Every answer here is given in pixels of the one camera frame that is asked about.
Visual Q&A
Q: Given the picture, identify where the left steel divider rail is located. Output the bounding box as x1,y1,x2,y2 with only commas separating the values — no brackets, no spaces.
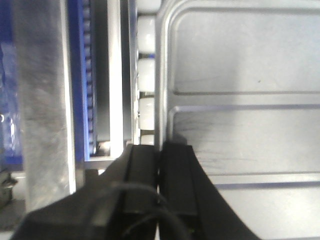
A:
12,0,76,212

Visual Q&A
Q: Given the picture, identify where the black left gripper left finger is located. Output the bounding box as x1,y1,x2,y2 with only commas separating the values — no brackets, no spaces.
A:
11,144,159,240

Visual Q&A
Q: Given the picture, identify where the centre-left roller track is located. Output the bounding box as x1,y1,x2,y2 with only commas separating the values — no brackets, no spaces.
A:
128,0,162,145

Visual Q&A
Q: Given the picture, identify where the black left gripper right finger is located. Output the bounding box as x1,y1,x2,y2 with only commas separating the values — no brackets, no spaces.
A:
159,142,258,240

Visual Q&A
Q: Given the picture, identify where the ribbed silver metal tray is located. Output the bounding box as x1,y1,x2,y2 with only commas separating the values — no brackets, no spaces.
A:
155,0,320,240

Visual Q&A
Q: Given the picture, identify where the blue bin lower left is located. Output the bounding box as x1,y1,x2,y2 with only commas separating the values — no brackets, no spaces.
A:
0,0,23,172

